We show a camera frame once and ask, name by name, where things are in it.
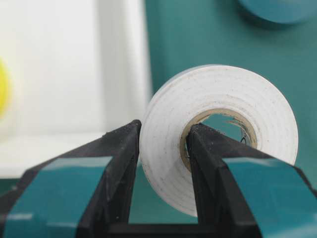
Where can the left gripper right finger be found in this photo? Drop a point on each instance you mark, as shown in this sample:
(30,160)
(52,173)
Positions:
(245,193)

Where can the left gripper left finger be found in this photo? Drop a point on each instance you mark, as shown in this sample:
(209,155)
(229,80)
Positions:
(76,194)

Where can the white tape roll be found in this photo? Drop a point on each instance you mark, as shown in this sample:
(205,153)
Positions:
(249,101)

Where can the yellow tape roll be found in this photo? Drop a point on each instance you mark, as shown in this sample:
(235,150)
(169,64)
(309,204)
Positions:
(5,89)

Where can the white plastic tray case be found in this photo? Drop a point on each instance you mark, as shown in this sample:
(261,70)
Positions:
(76,69)

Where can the teal green tape roll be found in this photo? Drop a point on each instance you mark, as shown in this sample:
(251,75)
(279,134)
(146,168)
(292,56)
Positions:
(281,11)

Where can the green table cloth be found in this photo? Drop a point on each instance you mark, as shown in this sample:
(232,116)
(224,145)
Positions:
(188,33)

